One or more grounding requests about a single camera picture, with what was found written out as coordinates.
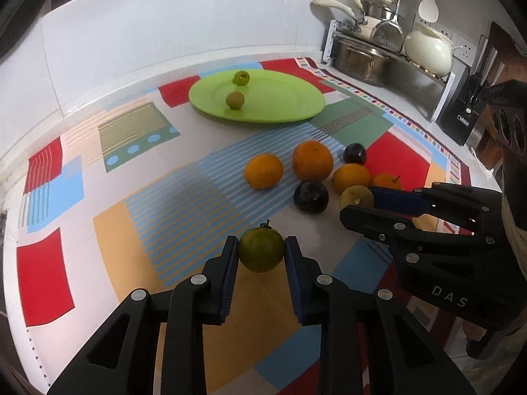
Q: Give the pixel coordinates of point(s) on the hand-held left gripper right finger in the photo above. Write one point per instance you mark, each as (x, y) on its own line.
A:
(294, 279)

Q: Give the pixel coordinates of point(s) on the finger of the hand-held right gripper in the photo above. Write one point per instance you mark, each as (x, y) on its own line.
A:
(362, 220)
(395, 199)

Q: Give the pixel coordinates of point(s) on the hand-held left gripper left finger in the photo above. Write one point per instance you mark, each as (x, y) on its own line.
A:
(228, 279)

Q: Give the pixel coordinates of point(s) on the orange with stem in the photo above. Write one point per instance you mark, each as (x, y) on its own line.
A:
(385, 181)

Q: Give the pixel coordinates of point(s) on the brownish green plum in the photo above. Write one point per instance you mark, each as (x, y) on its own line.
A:
(356, 198)
(235, 100)

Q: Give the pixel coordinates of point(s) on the dark purple plum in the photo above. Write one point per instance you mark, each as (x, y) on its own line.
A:
(354, 153)
(311, 197)

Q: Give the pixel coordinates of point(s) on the large orange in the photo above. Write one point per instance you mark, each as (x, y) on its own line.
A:
(312, 160)

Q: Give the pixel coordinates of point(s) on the green plate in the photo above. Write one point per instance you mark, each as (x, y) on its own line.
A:
(280, 98)

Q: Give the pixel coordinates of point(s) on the colourful patterned table mat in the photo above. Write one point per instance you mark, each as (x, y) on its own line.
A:
(173, 197)

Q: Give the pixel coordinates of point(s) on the black kitchen appliance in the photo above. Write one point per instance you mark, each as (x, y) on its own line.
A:
(461, 107)

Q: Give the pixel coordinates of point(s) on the steel stockpot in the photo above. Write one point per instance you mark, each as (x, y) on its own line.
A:
(362, 63)

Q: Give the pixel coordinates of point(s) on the cream casserole pot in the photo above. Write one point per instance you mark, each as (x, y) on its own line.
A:
(428, 49)

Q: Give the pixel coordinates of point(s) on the metal strainer ladle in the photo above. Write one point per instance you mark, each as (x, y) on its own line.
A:
(389, 28)

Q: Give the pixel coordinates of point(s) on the white and steel pot rack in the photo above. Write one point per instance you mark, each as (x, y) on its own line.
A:
(328, 41)

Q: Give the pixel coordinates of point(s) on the dark wooden furniture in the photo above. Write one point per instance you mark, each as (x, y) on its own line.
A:
(500, 53)

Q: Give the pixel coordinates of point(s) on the green plum with dark calyx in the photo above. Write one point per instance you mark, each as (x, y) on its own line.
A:
(241, 77)

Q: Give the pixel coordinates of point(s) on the wall outlet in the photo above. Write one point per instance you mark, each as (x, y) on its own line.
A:
(443, 29)
(469, 48)

